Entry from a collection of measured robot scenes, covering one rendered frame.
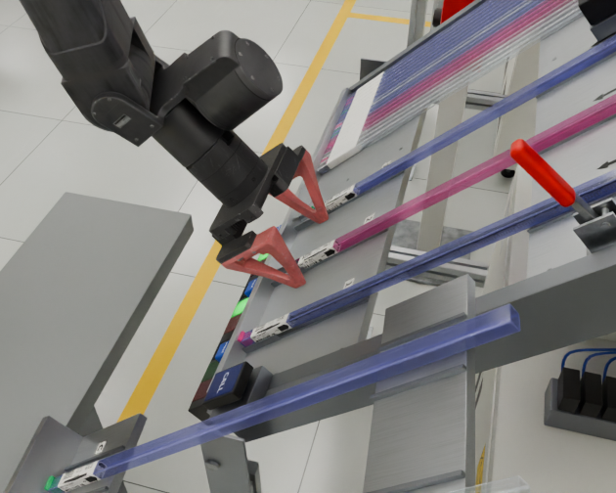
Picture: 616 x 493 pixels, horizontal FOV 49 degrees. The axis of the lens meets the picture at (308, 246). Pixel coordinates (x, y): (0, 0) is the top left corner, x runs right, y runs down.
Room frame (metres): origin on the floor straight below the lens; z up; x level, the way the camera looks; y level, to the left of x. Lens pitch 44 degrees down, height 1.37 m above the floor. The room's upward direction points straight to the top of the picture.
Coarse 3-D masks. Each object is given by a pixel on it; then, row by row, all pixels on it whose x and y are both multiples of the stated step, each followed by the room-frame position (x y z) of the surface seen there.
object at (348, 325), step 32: (416, 128) 0.77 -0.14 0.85; (352, 160) 0.81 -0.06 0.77; (384, 160) 0.74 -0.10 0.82; (384, 192) 0.65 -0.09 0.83; (320, 224) 0.68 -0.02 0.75; (352, 224) 0.63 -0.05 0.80; (352, 256) 0.56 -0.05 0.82; (384, 256) 0.53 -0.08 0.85; (288, 288) 0.58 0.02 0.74; (320, 288) 0.53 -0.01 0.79; (320, 320) 0.47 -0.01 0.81; (352, 320) 0.44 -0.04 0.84; (256, 352) 0.48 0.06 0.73; (288, 352) 0.45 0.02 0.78; (320, 352) 0.42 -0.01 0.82
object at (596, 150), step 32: (576, 32) 0.72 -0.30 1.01; (544, 64) 0.70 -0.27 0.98; (608, 64) 0.61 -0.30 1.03; (544, 96) 0.63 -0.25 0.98; (576, 96) 0.59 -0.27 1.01; (608, 96) 0.55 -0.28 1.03; (544, 128) 0.57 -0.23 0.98; (608, 128) 0.50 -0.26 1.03; (576, 160) 0.49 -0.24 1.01; (608, 160) 0.46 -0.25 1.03; (544, 192) 0.47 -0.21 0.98; (544, 224) 0.42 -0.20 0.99; (576, 224) 0.40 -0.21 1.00; (544, 256) 0.39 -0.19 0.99; (576, 256) 0.37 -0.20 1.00
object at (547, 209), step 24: (576, 192) 0.43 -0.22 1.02; (600, 192) 0.42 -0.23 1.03; (528, 216) 0.43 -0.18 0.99; (552, 216) 0.43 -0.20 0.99; (456, 240) 0.46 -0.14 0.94; (480, 240) 0.44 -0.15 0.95; (408, 264) 0.46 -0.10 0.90; (432, 264) 0.45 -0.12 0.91; (360, 288) 0.47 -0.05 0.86; (384, 288) 0.46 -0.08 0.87; (312, 312) 0.48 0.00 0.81
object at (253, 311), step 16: (336, 112) 0.99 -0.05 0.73; (320, 144) 0.90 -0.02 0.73; (320, 160) 0.86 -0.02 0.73; (320, 176) 0.83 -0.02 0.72; (304, 192) 0.78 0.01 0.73; (288, 208) 0.75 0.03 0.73; (288, 224) 0.71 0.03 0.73; (288, 240) 0.68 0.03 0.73; (272, 256) 0.64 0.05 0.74; (256, 288) 0.59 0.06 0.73; (272, 288) 0.60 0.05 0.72; (256, 304) 0.56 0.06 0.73; (240, 320) 0.54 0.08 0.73; (256, 320) 0.54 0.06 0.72; (224, 352) 0.49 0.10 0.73; (240, 352) 0.49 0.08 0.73; (224, 368) 0.46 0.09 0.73
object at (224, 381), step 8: (232, 368) 0.42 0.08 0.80; (240, 368) 0.41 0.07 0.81; (216, 376) 0.42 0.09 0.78; (224, 376) 0.41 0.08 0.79; (232, 376) 0.40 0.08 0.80; (216, 384) 0.40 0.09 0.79; (224, 384) 0.40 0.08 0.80; (232, 384) 0.39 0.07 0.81; (208, 392) 0.40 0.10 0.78; (216, 392) 0.39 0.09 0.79; (224, 392) 0.38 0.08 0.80
